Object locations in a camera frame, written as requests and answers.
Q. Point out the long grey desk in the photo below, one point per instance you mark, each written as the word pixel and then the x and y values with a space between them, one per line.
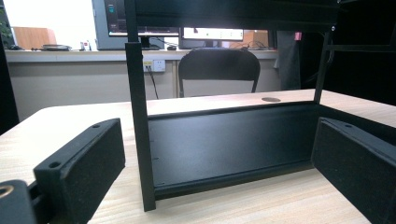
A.
pixel 77 55

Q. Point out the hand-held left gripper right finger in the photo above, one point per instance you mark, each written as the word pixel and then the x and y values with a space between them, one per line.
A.
pixel 358 168

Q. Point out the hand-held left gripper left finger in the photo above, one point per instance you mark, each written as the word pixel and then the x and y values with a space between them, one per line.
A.
pixel 84 168

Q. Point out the brown wooden box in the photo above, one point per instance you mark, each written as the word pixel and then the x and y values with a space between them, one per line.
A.
pixel 34 38

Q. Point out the flat dark round object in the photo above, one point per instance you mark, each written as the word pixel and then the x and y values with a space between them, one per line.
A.
pixel 56 47

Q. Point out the black folding chair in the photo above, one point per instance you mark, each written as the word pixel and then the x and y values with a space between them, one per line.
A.
pixel 218 63

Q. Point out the black two-tier metal rack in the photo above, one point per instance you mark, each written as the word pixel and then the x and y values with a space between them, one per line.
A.
pixel 218 146

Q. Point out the dark computer monitor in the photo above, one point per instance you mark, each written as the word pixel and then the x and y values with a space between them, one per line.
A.
pixel 116 18

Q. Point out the white wall socket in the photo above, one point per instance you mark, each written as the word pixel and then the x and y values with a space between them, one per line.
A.
pixel 158 65

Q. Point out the dark round table grommet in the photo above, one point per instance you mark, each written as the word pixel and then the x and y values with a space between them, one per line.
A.
pixel 271 99

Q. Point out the green plant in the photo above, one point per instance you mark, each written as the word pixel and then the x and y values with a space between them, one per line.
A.
pixel 4 29

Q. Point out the grey upright panel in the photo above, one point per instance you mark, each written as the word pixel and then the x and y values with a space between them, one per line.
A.
pixel 288 62

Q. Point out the bright computer monitor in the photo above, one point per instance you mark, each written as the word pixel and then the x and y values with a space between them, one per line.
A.
pixel 211 33

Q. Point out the pink tag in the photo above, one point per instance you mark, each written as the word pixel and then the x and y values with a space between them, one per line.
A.
pixel 298 36

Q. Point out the black computer mouse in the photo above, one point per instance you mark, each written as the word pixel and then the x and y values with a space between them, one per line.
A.
pixel 171 48

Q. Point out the small bottles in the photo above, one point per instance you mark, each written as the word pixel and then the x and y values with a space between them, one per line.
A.
pixel 85 45

